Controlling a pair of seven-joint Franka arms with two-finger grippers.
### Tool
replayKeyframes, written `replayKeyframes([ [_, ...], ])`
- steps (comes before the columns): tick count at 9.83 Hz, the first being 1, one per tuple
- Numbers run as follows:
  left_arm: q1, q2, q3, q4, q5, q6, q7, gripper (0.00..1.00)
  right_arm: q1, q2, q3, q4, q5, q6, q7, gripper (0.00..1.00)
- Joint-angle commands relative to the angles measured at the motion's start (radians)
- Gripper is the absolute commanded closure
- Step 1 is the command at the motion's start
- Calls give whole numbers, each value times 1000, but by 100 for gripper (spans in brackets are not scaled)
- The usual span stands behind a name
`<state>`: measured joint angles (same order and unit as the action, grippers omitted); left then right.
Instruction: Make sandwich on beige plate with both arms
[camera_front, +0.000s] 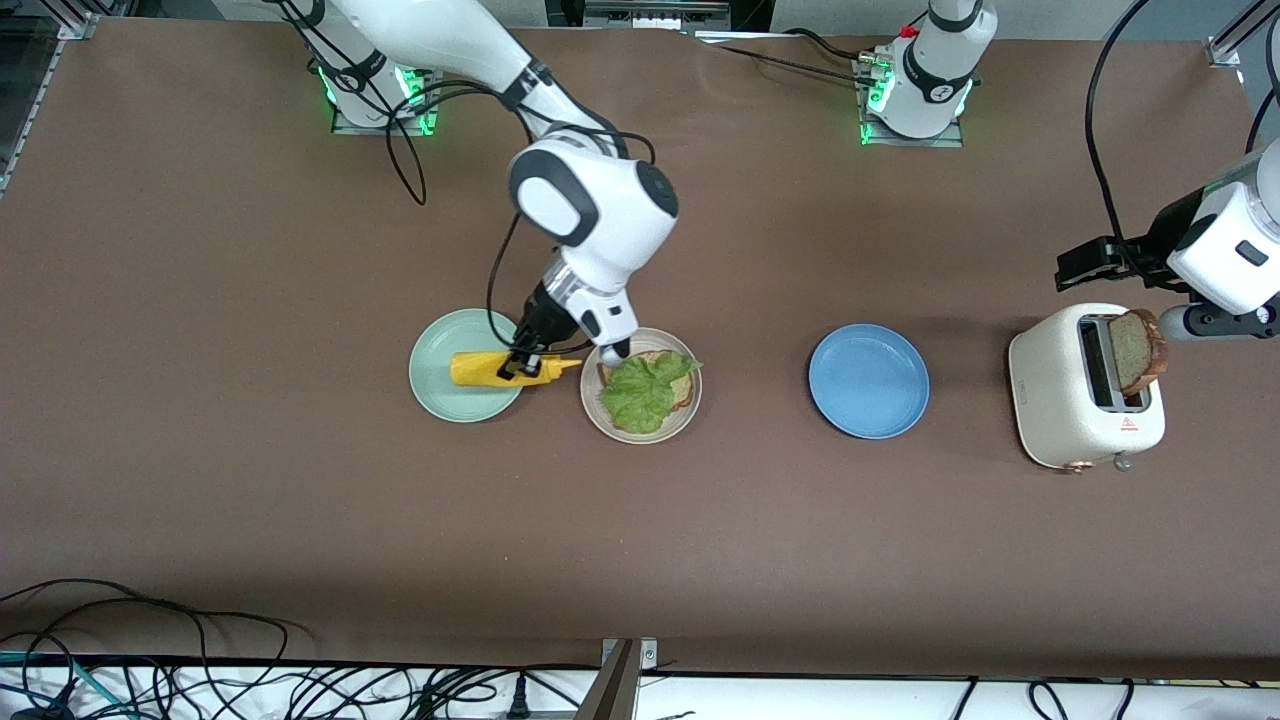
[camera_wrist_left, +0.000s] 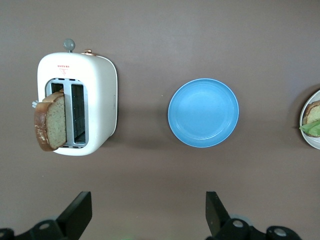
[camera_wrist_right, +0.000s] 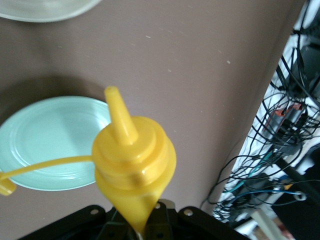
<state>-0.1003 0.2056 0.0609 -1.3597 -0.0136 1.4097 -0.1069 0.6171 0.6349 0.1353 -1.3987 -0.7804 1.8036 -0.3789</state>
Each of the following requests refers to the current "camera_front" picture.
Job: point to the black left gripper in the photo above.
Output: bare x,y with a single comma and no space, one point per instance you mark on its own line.
1152,243

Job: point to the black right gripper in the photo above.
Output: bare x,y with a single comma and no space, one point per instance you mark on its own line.
540,320

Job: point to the yellow mustard squeeze bottle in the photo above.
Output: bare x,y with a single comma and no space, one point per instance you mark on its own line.
475,368

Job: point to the brown toasted bread slice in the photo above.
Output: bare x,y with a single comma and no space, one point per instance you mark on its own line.
1135,350
688,392

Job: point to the green lettuce leaf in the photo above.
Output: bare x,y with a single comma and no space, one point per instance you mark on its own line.
645,395

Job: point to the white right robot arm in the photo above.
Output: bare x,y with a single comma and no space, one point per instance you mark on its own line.
600,220

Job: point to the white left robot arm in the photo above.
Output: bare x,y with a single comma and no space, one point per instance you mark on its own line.
930,60

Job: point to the mint green plate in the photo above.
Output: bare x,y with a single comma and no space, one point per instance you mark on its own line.
450,340

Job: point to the beige plate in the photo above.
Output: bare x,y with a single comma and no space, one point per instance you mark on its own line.
588,400

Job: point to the blue plate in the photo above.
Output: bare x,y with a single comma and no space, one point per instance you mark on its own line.
868,380

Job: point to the white two-slot toaster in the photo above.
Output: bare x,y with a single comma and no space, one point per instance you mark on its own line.
1050,400

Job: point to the short aluminium profile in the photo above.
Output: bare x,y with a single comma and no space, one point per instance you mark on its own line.
1235,40

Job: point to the black power plug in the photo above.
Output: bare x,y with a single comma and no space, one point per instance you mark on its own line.
518,700

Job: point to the grey metal beam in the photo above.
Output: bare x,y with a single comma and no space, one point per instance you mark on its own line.
610,695

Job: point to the dark equipment rack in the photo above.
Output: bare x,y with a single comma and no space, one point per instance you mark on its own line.
650,12

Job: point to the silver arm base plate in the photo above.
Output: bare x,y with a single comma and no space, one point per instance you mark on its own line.
910,142
370,128

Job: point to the small silver bracket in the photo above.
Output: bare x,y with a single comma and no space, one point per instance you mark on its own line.
648,655

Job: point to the long aluminium frame profile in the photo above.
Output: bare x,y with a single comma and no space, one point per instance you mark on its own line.
30,115

